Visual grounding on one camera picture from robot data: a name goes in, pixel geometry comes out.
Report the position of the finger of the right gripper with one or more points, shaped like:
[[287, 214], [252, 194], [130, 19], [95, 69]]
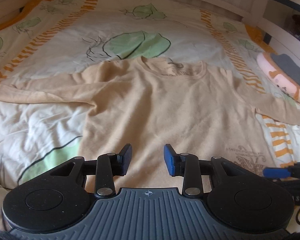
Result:
[[291, 171]]

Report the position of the folded grey garment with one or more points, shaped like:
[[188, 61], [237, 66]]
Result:
[[288, 66]]

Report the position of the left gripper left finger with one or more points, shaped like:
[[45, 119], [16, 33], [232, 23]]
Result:
[[104, 169]]

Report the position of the beige knit sweater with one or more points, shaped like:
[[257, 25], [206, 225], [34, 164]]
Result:
[[197, 108]]

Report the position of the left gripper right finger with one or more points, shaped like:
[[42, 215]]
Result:
[[188, 166]]

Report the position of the white side cabinet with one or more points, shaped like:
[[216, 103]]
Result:
[[275, 19]]

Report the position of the leaf patterned duvet cover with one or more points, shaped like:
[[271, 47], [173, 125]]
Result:
[[68, 36]]

